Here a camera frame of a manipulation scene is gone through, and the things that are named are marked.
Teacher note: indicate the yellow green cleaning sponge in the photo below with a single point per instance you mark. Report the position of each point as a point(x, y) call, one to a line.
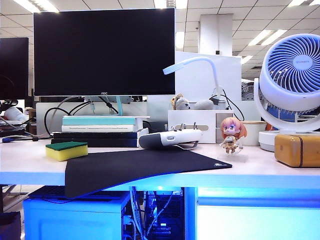
point(66, 153)

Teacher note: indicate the white desk drawer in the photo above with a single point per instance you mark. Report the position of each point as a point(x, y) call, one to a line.
point(250, 220)

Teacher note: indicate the small black box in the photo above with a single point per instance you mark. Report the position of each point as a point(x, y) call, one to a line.
point(156, 126)

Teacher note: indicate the white grey remote controller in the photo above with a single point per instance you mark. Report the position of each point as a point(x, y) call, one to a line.
point(168, 138)

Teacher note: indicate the cream plush animal toy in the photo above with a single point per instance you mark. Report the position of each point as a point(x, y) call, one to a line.
point(181, 103)

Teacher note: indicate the white desktop organizer box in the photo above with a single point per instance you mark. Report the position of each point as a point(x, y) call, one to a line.
point(191, 117)

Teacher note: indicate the grey soft plush lump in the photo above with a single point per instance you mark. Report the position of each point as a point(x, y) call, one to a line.
point(203, 104)

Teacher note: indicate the white partition board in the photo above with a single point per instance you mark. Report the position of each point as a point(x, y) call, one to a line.
point(191, 85)

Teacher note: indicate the black mouse pad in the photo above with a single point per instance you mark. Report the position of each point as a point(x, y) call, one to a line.
point(133, 162)

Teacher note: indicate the white gooseneck desk lamp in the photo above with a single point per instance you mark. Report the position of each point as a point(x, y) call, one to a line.
point(172, 68)

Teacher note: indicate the black flat box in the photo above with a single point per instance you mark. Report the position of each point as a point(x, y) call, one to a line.
point(96, 135)
point(108, 143)

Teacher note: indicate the teal book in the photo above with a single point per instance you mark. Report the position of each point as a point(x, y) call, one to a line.
point(96, 121)

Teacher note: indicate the white book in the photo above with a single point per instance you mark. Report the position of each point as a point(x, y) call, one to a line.
point(96, 128)

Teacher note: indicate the orange haired anime figurine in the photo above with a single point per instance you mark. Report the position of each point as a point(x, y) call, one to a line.
point(230, 126)

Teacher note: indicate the black AOC computer monitor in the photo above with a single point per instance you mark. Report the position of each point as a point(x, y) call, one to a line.
point(103, 50)

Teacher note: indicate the black computer tower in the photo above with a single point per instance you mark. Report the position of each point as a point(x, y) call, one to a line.
point(171, 210)

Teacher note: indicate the small white background fan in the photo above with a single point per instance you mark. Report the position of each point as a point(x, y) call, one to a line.
point(247, 90)

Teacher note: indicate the white container with wooden lid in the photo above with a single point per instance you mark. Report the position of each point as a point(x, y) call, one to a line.
point(252, 136)

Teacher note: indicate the white desk leg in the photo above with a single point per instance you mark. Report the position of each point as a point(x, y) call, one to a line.
point(191, 215)

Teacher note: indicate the small orange object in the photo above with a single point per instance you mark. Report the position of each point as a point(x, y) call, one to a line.
point(269, 127)

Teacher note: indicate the white desk fan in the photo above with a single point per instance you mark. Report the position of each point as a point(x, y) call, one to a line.
point(275, 96)

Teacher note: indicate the frosted desk divider panel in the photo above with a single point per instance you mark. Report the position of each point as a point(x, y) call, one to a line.
point(39, 116)

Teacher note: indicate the white bottle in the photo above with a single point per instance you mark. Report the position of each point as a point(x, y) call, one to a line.
point(15, 113)

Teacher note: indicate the black flat device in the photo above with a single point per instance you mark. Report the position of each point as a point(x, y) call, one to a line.
point(11, 132)

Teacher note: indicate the black frameless computer monitor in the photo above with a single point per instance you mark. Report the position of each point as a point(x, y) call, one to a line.
point(12, 67)

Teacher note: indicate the dark fabric chair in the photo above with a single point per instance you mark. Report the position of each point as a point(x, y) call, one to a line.
point(10, 225)

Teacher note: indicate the white pedestal cabinet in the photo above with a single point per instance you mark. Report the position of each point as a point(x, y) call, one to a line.
point(71, 220)

